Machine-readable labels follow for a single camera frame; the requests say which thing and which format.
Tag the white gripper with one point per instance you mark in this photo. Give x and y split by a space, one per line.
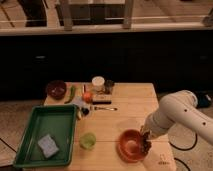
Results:
147 130

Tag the orange tomato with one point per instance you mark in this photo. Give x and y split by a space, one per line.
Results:
87 97

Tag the white lidded container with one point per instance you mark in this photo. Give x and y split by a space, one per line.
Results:
98 83

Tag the small green cup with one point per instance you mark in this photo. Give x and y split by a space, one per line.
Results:
87 141

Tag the blue grey sponge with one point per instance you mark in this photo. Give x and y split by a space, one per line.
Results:
48 146

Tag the black rectangular block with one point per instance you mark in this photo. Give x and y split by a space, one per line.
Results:
101 99

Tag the light cloth with dark object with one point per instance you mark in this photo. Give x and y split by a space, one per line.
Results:
83 107

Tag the green plastic tray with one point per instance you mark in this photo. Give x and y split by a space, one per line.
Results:
57 121

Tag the green chili pepper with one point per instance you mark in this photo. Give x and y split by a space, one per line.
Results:
72 94

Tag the dark red bowl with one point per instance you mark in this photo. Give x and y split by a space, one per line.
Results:
56 89

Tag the red orange bowl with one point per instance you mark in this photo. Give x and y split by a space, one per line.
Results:
129 146

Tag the dark purple grape bunch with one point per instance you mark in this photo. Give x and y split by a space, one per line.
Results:
146 144

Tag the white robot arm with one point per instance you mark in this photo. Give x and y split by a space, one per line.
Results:
179 107

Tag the dark small jar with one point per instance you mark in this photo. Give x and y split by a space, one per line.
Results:
109 84

